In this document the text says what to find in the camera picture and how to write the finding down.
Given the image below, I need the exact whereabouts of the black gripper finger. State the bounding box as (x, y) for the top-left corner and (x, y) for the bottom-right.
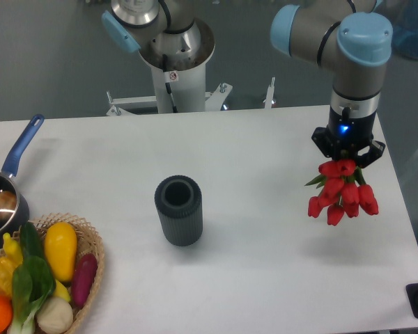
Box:
(355, 141), (386, 168)
(311, 127), (335, 159)

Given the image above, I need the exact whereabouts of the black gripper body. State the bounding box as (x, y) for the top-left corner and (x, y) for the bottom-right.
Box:
(326, 107), (376, 161)

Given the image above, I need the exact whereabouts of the red tulip bouquet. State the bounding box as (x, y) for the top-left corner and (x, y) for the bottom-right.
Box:
(307, 159), (379, 226)

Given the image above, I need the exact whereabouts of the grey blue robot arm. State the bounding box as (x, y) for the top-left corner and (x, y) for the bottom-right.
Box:
(102, 1), (393, 168)

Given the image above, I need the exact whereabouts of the blue object in background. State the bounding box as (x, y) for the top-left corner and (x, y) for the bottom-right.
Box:
(392, 15), (418, 60)

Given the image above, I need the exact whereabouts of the dark grey ribbed vase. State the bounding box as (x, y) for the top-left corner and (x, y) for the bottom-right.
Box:
(154, 175), (203, 246)

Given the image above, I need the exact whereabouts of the woven wicker basket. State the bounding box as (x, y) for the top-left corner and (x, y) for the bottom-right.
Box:
(0, 212), (106, 334)

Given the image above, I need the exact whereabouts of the purple eggplant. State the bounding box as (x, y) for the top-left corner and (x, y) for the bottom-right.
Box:
(71, 253), (98, 308)

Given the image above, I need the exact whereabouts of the large yellow squash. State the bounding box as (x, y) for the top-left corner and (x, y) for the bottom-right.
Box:
(44, 221), (77, 283)

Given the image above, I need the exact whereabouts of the dark green cucumber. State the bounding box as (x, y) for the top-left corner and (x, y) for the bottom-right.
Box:
(20, 222), (45, 260)

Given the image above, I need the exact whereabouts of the white garlic bulb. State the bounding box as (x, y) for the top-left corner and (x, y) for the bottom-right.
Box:
(36, 297), (74, 334)

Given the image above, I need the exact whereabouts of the green bok choy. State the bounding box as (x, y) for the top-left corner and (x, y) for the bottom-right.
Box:
(7, 255), (57, 334)

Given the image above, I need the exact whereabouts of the bread roll in saucepan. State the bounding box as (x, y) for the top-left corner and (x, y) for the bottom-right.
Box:
(0, 191), (17, 221)

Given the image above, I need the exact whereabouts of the small yellow pepper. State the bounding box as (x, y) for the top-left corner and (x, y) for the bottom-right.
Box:
(3, 233), (23, 265)

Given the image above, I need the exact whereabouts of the yellow bell pepper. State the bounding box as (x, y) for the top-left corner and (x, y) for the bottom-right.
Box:
(0, 257), (19, 299)

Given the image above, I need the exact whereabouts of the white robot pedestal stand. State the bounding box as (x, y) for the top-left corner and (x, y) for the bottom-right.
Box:
(106, 51), (277, 117)

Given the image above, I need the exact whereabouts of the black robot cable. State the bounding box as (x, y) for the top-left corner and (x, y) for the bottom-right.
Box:
(162, 54), (179, 113)

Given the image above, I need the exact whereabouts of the blue handled saucepan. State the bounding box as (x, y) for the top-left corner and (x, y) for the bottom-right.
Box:
(0, 114), (45, 248)

